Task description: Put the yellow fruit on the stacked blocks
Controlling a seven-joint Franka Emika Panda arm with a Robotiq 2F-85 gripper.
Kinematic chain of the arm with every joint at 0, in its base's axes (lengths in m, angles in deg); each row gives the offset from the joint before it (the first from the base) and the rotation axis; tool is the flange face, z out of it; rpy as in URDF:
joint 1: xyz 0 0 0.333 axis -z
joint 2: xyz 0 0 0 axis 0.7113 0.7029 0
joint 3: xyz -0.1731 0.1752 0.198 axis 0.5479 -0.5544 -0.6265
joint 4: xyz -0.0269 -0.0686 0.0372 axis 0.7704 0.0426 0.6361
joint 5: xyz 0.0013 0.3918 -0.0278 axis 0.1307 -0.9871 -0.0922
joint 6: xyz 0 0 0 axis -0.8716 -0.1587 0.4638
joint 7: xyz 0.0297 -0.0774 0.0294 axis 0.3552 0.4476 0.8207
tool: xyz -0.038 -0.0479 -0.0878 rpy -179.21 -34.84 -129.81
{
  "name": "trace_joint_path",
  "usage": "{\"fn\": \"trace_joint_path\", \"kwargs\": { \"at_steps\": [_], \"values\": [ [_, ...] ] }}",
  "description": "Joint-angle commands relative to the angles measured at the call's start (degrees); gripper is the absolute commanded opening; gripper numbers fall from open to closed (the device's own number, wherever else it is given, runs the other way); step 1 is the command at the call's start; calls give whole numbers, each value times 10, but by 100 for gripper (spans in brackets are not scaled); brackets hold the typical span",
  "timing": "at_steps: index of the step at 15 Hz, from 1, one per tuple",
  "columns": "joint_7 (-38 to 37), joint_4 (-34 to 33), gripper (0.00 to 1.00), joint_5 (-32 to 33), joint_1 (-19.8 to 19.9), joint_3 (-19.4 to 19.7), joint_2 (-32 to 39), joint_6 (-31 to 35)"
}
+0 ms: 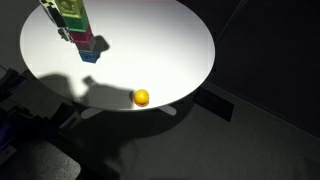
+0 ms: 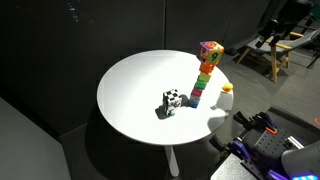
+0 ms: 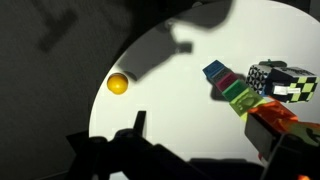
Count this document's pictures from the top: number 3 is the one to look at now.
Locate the yellow round toy fruit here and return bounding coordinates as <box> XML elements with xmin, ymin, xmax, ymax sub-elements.
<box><xmin>106</xmin><ymin>72</ymin><xmax>130</xmax><ymax>96</ymax></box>

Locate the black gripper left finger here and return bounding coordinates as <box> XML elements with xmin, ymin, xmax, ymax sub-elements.
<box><xmin>133</xmin><ymin>110</ymin><xmax>148</xmax><ymax>138</ymax></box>

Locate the small blue block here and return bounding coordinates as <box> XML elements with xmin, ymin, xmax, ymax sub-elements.
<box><xmin>202</xmin><ymin>59</ymin><xmax>228</xmax><ymax>81</ymax></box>

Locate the small pink block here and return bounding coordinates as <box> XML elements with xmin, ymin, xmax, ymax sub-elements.
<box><xmin>214</xmin><ymin>72</ymin><xmax>240</xmax><ymax>93</ymax></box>

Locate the small lime block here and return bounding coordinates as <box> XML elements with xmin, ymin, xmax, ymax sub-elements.
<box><xmin>229</xmin><ymin>89</ymin><xmax>268</xmax><ymax>121</ymax></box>

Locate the black checkered patterned cube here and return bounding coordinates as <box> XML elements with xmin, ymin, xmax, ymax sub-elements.
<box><xmin>245</xmin><ymin>59</ymin><xmax>320</xmax><ymax>104</ymax></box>

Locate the small grey block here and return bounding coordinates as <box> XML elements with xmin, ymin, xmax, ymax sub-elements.
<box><xmin>211</xmin><ymin>68</ymin><xmax>234</xmax><ymax>85</ymax></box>

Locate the small orange block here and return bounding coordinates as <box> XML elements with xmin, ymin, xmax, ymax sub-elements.
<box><xmin>248</xmin><ymin>100</ymin><xmax>300</xmax><ymax>128</ymax></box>

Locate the small green block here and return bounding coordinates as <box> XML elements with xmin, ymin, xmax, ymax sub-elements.
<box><xmin>221</xmin><ymin>79</ymin><xmax>250</xmax><ymax>103</ymax></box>

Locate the large number nine cube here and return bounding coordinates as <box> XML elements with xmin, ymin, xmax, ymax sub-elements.
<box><xmin>258</xmin><ymin>120</ymin><xmax>320</xmax><ymax>180</ymax></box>

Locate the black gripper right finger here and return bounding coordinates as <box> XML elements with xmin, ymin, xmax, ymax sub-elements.
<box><xmin>244</xmin><ymin>112</ymin><xmax>284</xmax><ymax>165</ymax></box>

